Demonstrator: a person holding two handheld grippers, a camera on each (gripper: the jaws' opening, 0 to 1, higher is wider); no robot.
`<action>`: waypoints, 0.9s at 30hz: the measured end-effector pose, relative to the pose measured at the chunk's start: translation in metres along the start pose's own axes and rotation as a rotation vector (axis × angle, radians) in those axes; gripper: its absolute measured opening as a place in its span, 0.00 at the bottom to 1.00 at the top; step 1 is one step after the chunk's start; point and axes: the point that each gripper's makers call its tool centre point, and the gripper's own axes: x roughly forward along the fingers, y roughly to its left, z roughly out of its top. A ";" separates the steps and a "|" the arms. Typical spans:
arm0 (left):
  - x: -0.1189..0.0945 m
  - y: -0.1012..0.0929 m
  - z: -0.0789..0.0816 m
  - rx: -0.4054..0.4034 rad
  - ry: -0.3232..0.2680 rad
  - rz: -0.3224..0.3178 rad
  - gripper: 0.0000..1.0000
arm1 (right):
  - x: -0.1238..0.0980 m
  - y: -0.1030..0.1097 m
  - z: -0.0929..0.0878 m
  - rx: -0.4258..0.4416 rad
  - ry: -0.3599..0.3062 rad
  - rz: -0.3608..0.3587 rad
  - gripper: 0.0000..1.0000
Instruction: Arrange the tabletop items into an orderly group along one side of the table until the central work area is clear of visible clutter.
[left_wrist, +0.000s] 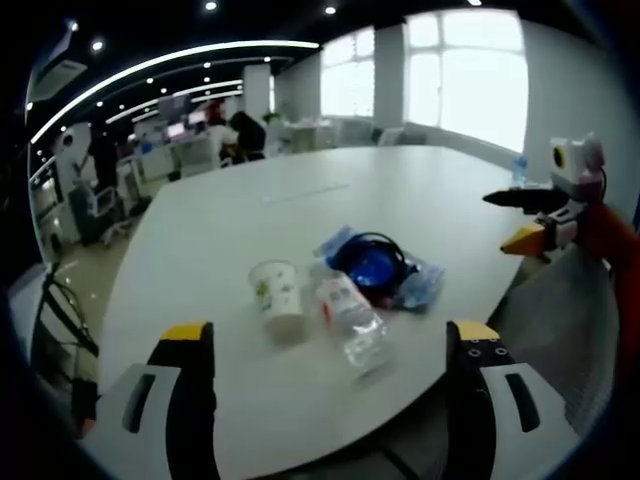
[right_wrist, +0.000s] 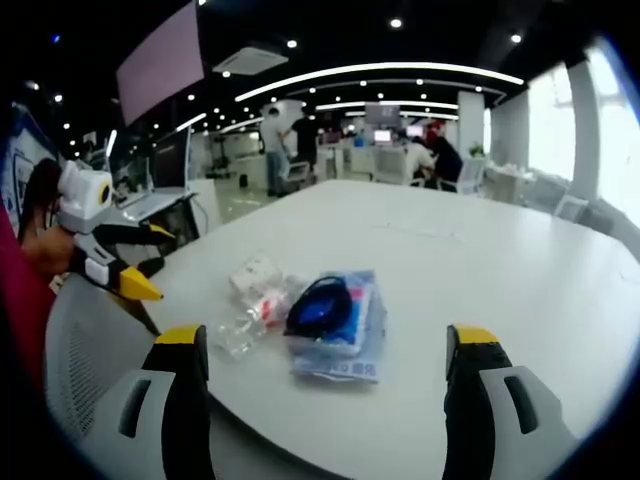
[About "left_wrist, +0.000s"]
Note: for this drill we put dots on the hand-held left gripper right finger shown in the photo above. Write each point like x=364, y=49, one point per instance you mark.
x=475, y=410

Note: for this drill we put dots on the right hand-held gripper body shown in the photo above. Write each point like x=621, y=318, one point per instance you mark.
x=575, y=165

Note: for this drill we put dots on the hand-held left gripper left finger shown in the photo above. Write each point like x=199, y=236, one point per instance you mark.
x=170, y=410

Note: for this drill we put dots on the blue plastic bag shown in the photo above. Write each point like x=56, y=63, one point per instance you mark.
x=420, y=287

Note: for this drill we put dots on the clear plastic water bottle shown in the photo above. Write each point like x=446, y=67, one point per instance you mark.
x=350, y=320

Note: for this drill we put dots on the white printed paper cup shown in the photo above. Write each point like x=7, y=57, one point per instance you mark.
x=280, y=300

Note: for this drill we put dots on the small clear bottle blue label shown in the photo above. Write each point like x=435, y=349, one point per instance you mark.
x=520, y=167

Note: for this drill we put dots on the grey mesh chair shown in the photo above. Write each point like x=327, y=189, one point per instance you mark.
x=560, y=320

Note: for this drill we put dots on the black stand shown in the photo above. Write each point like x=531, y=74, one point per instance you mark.
x=60, y=310

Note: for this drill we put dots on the white table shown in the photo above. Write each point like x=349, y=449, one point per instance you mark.
x=225, y=225

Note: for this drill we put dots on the white office chair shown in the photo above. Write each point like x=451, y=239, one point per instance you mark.
x=100, y=210

